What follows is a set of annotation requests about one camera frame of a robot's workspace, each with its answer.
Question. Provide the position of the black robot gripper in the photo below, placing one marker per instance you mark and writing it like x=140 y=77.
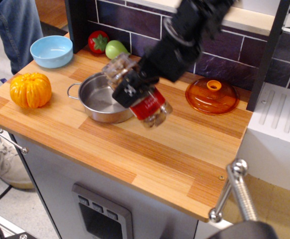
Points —
x=168 y=59

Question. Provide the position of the glass almond jar red label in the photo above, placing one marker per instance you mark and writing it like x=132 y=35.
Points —
x=129 y=90

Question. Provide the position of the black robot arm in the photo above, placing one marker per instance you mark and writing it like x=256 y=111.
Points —
x=196 y=19

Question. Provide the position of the stainless steel pot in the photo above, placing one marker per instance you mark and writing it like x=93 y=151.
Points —
x=95 y=95

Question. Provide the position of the orange transparent pot lid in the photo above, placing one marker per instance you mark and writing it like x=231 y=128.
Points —
x=212 y=97

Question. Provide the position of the green toy pear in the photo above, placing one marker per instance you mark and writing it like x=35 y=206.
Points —
x=115 y=48

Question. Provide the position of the red toy strawberry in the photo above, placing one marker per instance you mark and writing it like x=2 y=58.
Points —
x=98 y=41

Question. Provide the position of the light blue bowl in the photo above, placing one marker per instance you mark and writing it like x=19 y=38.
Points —
x=52 y=51

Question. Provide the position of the orange toy pumpkin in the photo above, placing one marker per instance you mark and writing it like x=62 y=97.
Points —
x=31 y=90

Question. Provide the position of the person leg in jeans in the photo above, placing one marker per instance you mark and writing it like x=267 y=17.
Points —
x=19 y=28

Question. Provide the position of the right chrome clamp screw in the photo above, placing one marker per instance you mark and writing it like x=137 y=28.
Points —
x=235 y=185

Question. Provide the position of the grey toy oven panel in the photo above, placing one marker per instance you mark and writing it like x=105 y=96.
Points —
x=101 y=217

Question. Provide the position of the white toy sink drainer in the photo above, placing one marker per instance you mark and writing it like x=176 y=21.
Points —
x=272 y=113

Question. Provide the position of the white sneaker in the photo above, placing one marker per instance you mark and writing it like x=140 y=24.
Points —
x=12 y=170

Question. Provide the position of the black vertical post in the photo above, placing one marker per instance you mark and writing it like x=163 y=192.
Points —
x=268 y=53

